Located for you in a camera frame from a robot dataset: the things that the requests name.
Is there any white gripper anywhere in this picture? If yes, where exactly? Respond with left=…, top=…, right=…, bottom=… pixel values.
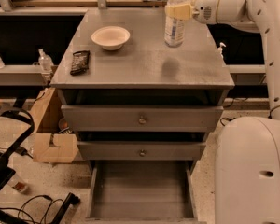
left=165, top=0, right=246, bottom=24

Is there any clear plastic bottle blue label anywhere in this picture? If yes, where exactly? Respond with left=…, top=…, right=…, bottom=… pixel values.
left=164, top=0, right=186, bottom=48

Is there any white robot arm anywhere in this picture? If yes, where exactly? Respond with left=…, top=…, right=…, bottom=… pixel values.
left=165, top=0, right=280, bottom=224

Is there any white pump dispenser bottle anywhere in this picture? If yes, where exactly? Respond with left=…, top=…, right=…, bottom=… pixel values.
left=217, top=42, right=226, bottom=59

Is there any grey wooden drawer cabinet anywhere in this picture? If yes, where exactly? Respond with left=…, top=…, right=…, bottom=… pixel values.
left=49, top=8, right=235, bottom=224

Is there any grey top drawer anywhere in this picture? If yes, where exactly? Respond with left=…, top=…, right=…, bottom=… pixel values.
left=62, top=105, right=223, bottom=133

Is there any grey middle drawer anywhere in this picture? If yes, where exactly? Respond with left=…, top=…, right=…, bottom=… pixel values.
left=77, top=141, right=205, bottom=161

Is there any clear sanitizer bottle on shelf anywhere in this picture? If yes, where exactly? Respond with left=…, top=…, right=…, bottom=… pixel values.
left=38, top=49, right=53, bottom=72

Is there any grey open bottom drawer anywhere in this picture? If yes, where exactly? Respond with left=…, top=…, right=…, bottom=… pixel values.
left=87, top=161, right=198, bottom=224

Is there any white ceramic bowl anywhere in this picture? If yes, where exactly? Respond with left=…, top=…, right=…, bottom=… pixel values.
left=91, top=26, right=131, bottom=51

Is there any black snack bag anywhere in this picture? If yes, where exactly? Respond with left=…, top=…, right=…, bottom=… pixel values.
left=70, top=50, right=90, bottom=76

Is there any brown cardboard box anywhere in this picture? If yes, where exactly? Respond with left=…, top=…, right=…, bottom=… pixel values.
left=30, top=88, right=78, bottom=163

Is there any black cable on floor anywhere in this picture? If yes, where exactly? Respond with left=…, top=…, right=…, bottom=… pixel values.
left=0, top=192, right=82, bottom=224

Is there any black metal chair frame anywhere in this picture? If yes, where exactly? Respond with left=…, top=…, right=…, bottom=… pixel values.
left=0, top=106, right=35, bottom=190

